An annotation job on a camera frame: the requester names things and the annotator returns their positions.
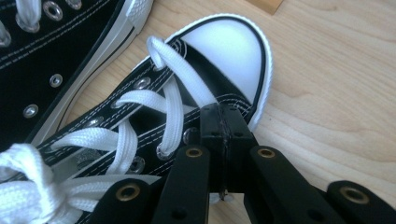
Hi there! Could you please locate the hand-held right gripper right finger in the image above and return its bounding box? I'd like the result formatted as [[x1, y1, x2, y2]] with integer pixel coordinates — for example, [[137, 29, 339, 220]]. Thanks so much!
[[220, 104, 260, 193]]

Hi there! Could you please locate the wooden shoe rack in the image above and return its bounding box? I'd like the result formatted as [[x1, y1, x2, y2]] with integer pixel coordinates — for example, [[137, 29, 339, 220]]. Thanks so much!
[[246, 0, 285, 16]]

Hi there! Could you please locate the black white canvas sneaker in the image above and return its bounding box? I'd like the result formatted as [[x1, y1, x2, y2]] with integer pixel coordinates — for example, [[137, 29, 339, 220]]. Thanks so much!
[[0, 0, 155, 153], [0, 12, 275, 224]]

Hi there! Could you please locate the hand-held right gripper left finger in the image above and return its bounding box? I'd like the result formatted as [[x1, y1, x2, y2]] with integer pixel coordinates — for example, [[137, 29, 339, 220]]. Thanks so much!
[[200, 103, 226, 193]]

